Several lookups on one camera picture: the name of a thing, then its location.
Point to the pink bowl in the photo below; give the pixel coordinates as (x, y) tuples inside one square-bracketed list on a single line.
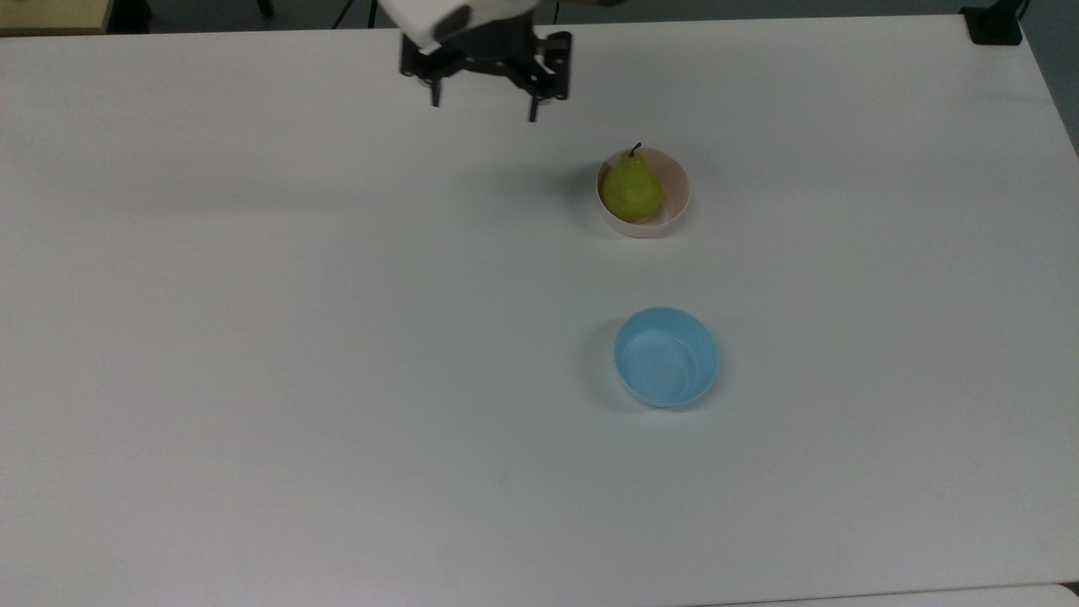
[(674, 206)]

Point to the black stand leg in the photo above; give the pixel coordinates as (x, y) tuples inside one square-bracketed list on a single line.
[(264, 7)]

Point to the blue bowl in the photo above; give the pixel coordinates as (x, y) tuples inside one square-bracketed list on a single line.
[(667, 357)]

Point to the green pear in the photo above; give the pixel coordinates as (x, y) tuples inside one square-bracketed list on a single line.
[(632, 190)]

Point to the light wooden cabinet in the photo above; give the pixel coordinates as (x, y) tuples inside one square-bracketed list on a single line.
[(50, 15)]

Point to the black table clamp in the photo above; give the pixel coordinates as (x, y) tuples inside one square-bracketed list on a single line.
[(993, 25)]

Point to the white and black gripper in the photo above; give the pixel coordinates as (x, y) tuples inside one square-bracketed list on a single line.
[(497, 51)]

